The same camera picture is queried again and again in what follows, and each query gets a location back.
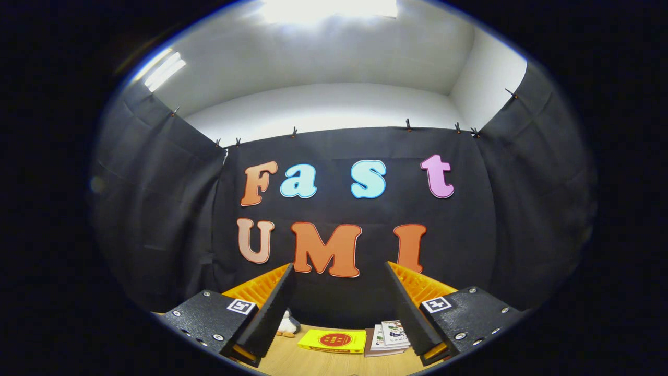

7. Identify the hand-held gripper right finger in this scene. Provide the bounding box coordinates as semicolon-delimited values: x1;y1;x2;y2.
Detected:
385;261;524;366

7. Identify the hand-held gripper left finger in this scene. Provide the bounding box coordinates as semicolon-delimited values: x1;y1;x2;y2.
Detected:
157;263;296;369

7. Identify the penguin plush toy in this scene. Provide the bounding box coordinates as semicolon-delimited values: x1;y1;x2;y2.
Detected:
276;308;302;337

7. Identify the pale pink book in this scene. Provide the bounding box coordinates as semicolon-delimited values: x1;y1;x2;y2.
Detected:
364;328;405;358

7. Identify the yellow book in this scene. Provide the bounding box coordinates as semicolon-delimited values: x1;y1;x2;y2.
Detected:
297;328;367;355

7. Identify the black backdrop cloth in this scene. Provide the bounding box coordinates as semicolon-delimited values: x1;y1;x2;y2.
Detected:
89;60;598;330

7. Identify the row of black cloth clips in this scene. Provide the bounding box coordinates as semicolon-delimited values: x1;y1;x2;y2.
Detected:
170;88;517;149

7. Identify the ceiling tube light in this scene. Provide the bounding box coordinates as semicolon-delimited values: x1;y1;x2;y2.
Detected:
133;48;187;93

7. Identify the ceiling light panel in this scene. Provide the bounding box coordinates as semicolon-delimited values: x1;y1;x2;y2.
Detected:
258;0;400;24

